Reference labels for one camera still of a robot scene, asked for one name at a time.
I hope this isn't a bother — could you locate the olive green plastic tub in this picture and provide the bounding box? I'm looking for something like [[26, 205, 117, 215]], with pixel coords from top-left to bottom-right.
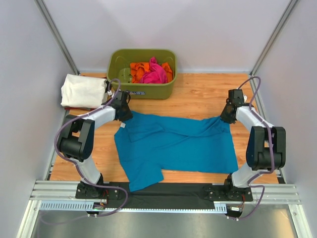
[[107, 49, 177, 99]]

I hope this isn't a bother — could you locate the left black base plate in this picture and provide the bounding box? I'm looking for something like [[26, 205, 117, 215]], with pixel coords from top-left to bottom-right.
[[75, 181, 124, 200]]

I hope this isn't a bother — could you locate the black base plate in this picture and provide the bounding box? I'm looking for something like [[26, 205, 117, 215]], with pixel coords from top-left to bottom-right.
[[203, 184, 253, 202], [75, 181, 124, 200]]

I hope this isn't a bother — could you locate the folded white t shirt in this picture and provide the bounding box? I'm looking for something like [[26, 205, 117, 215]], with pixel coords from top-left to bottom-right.
[[60, 73, 108, 109]]

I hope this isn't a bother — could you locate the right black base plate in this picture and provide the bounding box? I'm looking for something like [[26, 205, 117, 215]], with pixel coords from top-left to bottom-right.
[[203, 184, 253, 202]]

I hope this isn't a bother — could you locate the blue t shirt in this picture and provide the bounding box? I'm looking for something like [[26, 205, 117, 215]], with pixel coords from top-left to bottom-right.
[[114, 112, 238, 192]]

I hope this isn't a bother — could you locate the white slotted cable duct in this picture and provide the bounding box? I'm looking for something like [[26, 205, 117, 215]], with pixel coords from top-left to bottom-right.
[[39, 201, 242, 214]]

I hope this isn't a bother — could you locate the aluminium frame rail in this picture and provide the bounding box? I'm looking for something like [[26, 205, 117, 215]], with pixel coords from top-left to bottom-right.
[[30, 180, 302, 205]]

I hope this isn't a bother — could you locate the black cloth strip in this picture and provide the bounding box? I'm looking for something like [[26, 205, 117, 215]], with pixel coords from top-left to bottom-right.
[[109, 182, 215, 210]]

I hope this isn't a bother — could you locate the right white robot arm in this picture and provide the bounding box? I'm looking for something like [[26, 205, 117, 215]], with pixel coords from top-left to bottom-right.
[[220, 89, 286, 200]]

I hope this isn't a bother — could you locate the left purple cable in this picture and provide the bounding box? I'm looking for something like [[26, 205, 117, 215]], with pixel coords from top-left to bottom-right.
[[39, 78, 129, 225]]

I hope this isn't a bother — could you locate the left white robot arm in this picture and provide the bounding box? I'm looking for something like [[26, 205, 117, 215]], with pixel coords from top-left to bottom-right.
[[54, 90, 133, 199]]

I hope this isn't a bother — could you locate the pink t shirt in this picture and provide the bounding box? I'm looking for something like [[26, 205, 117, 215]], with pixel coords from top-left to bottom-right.
[[140, 57, 168, 84]]

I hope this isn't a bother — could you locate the orange t shirt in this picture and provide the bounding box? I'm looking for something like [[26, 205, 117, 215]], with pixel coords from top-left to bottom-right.
[[130, 62, 173, 83]]

